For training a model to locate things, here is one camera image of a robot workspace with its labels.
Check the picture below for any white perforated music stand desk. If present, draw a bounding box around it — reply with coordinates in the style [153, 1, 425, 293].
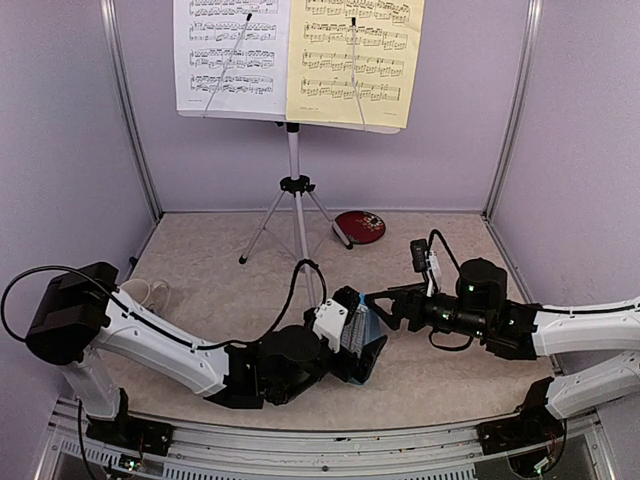
[172, 0, 426, 136]

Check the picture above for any red floral plate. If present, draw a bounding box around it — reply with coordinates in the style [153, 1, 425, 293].
[335, 210, 386, 245]

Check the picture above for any blue metronome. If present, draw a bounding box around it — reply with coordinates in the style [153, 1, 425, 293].
[341, 293, 383, 355]

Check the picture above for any yellowed sheet music page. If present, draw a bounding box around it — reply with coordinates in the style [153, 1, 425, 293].
[286, 0, 425, 130]

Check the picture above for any white sheet music page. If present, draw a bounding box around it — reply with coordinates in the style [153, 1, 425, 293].
[173, 0, 291, 121]

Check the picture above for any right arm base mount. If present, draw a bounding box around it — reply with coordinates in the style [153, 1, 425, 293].
[476, 416, 565, 455]

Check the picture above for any front aluminium rail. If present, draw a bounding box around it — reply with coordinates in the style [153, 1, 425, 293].
[33, 398, 619, 479]

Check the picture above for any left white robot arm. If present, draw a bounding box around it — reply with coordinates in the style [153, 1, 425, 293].
[6, 262, 387, 445]

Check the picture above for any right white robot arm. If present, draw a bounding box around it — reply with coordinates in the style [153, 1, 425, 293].
[365, 258, 639, 444]

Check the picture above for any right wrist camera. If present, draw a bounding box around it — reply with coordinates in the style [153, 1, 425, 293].
[410, 239, 442, 296]

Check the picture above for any cream dragon mug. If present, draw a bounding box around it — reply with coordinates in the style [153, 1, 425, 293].
[120, 279, 171, 316]

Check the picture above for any silver tripod stand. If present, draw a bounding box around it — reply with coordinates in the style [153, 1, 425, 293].
[238, 119, 355, 309]

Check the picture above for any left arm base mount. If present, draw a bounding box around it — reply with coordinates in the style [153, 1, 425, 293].
[86, 415, 174, 456]

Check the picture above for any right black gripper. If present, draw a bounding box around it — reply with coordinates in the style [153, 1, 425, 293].
[366, 282, 491, 340]

